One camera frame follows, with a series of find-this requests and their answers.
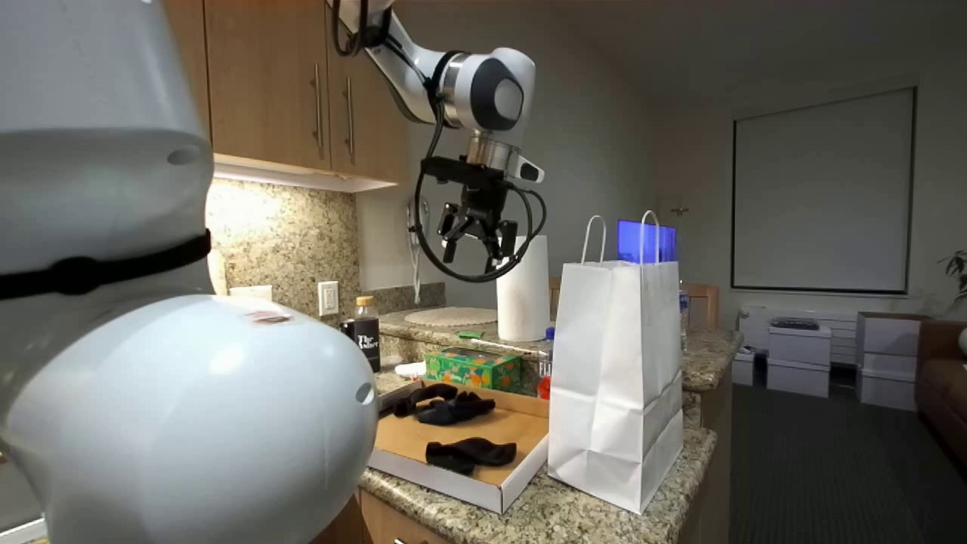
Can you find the single black sock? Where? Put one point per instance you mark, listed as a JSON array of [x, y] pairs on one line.
[[470, 455]]

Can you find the green tissue box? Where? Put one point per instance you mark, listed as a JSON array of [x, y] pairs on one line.
[[482, 371]]

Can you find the cardboard tray box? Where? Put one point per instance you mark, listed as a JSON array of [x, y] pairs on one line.
[[523, 423]]

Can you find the black sock pile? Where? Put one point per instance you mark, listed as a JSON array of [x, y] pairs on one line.
[[437, 404]]

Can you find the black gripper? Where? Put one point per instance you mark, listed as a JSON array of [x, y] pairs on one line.
[[474, 212]]

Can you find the white paper bag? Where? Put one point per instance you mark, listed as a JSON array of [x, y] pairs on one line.
[[618, 380]]

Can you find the dark sauce bottle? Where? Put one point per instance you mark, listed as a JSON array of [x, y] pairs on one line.
[[367, 335]]

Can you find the wooden upper cabinets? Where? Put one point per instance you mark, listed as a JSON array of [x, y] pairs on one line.
[[279, 105]]

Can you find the white projector screen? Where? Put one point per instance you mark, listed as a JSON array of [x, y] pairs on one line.
[[822, 197]]

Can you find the white paper towel roll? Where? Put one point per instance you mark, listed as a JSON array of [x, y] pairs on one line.
[[523, 297]]

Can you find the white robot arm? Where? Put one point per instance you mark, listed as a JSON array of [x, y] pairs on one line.
[[136, 404]]

